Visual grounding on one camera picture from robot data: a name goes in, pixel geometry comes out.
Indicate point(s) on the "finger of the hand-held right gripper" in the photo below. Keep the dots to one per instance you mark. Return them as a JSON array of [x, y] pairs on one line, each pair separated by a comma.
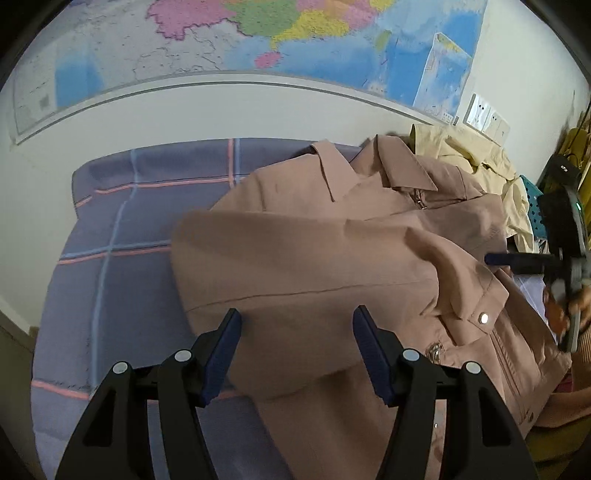
[[521, 264]]

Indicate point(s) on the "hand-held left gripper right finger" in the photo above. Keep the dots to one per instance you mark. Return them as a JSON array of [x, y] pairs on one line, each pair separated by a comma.
[[376, 364]]

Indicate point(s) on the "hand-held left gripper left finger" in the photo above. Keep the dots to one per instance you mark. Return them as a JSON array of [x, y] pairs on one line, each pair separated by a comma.
[[221, 355]]

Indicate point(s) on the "pink jacket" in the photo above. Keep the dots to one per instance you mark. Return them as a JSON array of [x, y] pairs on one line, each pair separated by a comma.
[[323, 240]]

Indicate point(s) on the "person's right hand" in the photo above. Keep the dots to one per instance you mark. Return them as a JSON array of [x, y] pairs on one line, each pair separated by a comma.
[[556, 314]]

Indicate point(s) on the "light striped cloth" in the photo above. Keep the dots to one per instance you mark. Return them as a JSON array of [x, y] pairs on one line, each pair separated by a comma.
[[531, 290]]

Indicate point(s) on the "teal perforated basket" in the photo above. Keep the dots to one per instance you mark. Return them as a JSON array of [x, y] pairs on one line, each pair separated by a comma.
[[533, 203]]

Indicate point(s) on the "black handbag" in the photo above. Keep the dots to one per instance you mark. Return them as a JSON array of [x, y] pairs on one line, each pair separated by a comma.
[[561, 170]]

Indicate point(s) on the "yellow hanging garment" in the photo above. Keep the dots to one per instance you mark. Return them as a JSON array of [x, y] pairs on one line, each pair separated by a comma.
[[579, 143]]

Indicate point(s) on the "cream jacket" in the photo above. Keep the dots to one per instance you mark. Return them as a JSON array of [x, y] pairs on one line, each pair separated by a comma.
[[466, 147]]

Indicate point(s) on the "purple plaid bed sheet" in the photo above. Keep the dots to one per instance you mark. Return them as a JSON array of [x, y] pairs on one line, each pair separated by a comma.
[[115, 277]]

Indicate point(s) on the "white wall switch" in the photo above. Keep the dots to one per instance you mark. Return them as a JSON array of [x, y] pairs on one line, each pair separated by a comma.
[[503, 130]]

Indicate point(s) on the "white wall socket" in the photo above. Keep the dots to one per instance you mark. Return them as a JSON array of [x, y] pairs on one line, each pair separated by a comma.
[[493, 122], [476, 111]]

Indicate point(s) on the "colourful wall map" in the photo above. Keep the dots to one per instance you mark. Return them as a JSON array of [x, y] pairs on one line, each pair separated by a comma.
[[300, 37]]

